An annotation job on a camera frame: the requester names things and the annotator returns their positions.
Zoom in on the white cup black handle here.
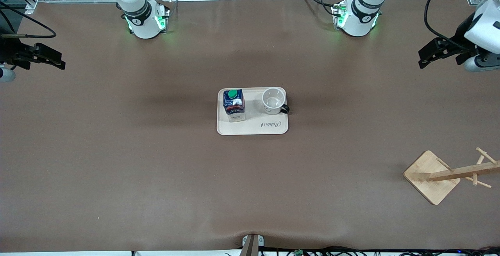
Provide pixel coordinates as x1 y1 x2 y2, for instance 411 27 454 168
261 87 290 115

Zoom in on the blue milk carton green cap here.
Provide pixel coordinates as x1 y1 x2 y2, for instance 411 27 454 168
223 88 246 123

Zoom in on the wooden cup rack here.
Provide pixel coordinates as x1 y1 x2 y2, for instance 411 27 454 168
403 147 500 206

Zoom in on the brown table cover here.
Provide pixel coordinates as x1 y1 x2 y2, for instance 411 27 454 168
0 0 500 253

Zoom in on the cream plastic tray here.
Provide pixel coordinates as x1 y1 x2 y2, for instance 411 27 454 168
217 87 289 136

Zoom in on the metal table clamp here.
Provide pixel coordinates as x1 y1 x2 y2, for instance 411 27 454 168
241 233 265 256

